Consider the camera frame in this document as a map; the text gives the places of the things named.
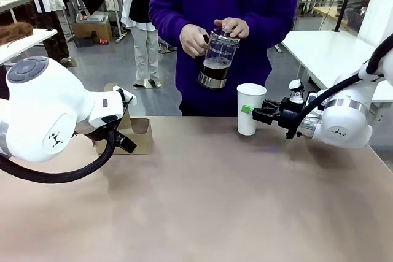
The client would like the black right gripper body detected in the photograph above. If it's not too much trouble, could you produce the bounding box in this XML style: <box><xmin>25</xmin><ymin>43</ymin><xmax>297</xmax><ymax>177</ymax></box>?
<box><xmin>278</xmin><ymin>98</ymin><xmax>308</xmax><ymax>140</ymax></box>

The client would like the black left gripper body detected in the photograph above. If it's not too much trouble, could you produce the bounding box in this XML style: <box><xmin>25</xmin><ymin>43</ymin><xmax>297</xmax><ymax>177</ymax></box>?
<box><xmin>114</xmin><ymin>133</ymin><xmax>138</xmax><ymax>154</ymax></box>

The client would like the white paper cup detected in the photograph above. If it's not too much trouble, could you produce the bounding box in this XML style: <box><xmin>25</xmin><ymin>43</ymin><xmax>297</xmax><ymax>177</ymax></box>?
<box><xmin>236</xmin><ymin>83</ymin><xmax>267</xmax><ymax>136</ymax></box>

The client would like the brown cardboard cup carrier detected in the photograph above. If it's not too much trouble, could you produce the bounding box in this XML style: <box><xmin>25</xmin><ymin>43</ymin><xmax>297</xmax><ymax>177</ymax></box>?
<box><xmin>93</xmin><ymin>83</ymin><xmax>154</xmax><ymax>155</ymax></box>

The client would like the glass french press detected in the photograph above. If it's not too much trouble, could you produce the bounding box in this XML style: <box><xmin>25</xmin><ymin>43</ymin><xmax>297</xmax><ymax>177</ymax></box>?
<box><xmin>196</xmin><ymin>28</ymin><xmax>241</xmax><ymax>90</ymax></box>

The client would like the person's left forearm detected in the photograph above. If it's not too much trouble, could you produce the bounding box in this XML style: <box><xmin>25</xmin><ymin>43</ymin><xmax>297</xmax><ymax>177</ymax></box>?
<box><xmin>242</xmin><ymin>0</ymin><xmax>299</xmax><ymax>50</ymax></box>

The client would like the person's right forearm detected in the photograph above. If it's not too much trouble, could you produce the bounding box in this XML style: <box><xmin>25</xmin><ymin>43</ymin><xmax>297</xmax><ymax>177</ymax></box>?
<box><xmin>149</xmin><ymin>0</ymin><xmax>197</xmax><ymax>34</ymax></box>

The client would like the person's left hand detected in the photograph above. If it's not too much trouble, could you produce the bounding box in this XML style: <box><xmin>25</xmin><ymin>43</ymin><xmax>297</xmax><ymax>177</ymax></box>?
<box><xmin>214</xmin><ymin>18</ymin><xmax>250</xmax><ymax>39</ymax></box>

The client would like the person's right hand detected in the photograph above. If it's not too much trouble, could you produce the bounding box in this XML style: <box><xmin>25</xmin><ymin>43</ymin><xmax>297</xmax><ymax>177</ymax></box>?
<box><xmin>179</xmin><ymin>23</ymin><xmax>209</xmax><ymax>59</ymax></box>

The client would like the large white table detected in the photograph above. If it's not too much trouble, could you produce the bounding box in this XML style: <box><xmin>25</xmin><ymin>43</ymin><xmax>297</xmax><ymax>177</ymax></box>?
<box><xmin>281</xmin><ymin>30</ymin><xmax>393</xmax><ymax>103</ymax></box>

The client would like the person in black top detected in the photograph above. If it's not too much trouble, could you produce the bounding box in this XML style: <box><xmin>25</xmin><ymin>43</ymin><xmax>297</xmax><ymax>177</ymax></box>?
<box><xmin>121</xmin><ymin>0</ymin><xmax>162</xmax><ymax>88</ymax></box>

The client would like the black storage bin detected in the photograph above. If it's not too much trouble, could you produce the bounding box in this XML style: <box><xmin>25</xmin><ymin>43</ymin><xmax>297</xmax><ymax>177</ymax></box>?
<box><xmin>75</xmin><ymin>37</ymin><xmax>95</xmax><ymax>48</ymax></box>

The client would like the brown cardboard box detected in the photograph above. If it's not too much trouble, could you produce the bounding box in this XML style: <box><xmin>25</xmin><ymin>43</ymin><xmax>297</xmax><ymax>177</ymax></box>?
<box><xmin>72</xmin><ymin>18</ymin><xmax>114</xmax><ymax>44</ymax></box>

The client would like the black stand pole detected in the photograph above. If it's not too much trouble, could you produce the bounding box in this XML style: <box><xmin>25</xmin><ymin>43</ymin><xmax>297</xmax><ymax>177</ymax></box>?
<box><xmin>333</xmin><ymin>0</ymin><xmax>359</xmax><ymax>33</ymax></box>

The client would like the grey plastic bin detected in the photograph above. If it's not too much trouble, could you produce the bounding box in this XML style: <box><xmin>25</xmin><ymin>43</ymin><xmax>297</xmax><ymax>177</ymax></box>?
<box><xmin>75</xmin><ymin>10</ymin><xmax>110</xmax><ymax>24</ymax></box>

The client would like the white table with brown fur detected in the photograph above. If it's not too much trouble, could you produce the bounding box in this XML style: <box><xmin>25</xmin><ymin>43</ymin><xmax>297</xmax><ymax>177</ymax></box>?
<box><xmin>0</xmin><ymin>28</ymin><xmax>58</xmax><ymax>65</ymax></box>

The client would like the brown furry object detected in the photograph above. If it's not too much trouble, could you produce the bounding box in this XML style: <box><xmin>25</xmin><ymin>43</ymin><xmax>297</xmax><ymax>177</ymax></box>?
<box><xmin>0</xmin><ymin>21</ymin><xmax>34</xmax><ymax>45</ymax></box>

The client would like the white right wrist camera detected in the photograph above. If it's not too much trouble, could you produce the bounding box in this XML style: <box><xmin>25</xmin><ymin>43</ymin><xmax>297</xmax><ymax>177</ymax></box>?
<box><xmin>288</xmin><ymin>79</ymin><xmax>305</xmax><ymax>105</ymax></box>

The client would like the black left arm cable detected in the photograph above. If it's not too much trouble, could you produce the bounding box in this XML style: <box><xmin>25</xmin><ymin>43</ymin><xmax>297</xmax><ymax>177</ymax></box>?
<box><xmin>0</xmin><ymin>120</ymin><xmax>119</xmax><ymax>185</ymax></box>

